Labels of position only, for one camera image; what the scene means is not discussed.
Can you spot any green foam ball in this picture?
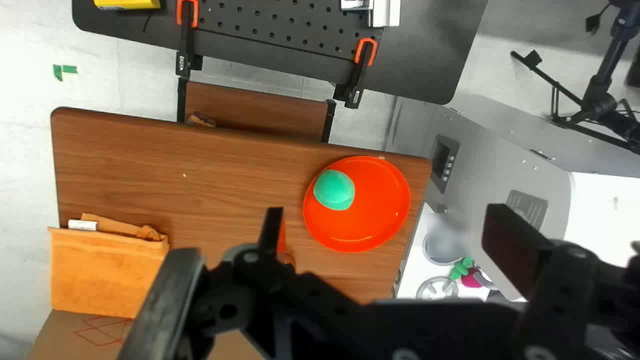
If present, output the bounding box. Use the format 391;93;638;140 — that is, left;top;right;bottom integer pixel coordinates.
314;170;356;212

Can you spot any orange black clamp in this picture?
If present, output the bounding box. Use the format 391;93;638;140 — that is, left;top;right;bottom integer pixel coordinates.
175;0;201;124
319;36;377;142

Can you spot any black camera tripod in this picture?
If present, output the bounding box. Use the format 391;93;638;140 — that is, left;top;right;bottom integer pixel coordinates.
509;0;640;154

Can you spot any black perforated workbench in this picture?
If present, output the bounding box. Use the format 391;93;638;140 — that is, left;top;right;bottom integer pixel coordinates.
71;0;488;103

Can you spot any white grey machine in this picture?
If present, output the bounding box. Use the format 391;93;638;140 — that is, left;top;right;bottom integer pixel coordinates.
393;91;640;304

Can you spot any brown cardboard box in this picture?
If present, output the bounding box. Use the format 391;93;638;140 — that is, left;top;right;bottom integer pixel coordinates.
25;212;266;360

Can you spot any silver aluminium extrusion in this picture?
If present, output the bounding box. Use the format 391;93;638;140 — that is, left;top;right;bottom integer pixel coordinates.
339;0;401;28

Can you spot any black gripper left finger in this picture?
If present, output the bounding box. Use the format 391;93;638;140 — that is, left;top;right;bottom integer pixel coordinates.
117;247;203;360

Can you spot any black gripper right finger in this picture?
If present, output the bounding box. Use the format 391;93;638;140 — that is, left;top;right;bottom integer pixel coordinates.
481;204;554;297

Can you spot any orange plastic plate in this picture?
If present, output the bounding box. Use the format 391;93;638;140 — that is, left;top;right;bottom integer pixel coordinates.
300;155;411;252

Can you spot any brown wooden table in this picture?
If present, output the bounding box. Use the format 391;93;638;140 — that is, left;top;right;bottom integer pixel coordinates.
50;81;429;301

